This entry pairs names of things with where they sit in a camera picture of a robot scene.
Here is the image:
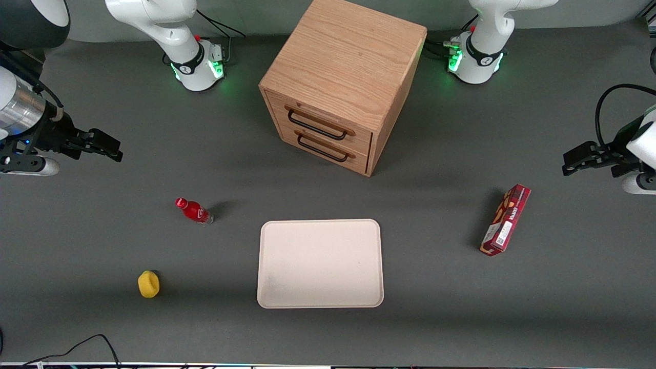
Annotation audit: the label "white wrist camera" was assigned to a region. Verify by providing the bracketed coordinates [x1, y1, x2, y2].
[622, 172, 656, 196]
[0, 156, 60, 177]

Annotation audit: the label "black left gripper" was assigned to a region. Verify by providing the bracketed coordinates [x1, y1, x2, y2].
[562, 137, 642, 178]

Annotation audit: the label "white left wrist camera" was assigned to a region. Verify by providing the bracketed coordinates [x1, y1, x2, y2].
[622, 172, 656, 196]

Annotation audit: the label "yellow rounded toy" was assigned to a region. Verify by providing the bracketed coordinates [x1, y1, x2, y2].
[137, 270, 160, 299]

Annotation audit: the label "red cookie box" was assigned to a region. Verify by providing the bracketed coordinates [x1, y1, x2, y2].
[480, 183, 531, 257]

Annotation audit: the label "beige rectangular tray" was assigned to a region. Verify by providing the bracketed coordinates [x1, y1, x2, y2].
[257, 219, 384, 309]

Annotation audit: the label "wooden drawer black handle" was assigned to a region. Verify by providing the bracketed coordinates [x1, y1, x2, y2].
[278, 120, 371, 175]
[266, 91, 374, 155]

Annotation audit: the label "black left base cables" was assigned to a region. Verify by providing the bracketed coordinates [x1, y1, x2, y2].
[425, 15, 480, 58]

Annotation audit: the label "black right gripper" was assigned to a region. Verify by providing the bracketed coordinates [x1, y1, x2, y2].
[28, 105, 124, 163]

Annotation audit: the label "black base cables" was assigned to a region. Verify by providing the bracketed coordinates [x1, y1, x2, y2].
[195, 9, 247, 65]
[425, 15, 480, 58]

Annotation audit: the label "red plastic bottle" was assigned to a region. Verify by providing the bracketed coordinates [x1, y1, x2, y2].
[175, 197, 215, 226]

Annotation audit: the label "black right base cables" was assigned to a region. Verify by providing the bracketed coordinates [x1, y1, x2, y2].
[195, 9, 247, 65]

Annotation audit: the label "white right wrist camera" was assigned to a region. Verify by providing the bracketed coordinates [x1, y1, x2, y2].
[0, 156, 60, 177]

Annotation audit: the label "wooden drawer cabinet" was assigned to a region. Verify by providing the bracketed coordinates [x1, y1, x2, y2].
[259, 0, 428, 178]

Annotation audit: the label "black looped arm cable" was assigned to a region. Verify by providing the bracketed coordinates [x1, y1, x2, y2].
[595, 84, 656, 150]

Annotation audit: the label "thin black table cable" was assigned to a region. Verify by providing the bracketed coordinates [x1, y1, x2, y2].
[0, 334, 121, 369]

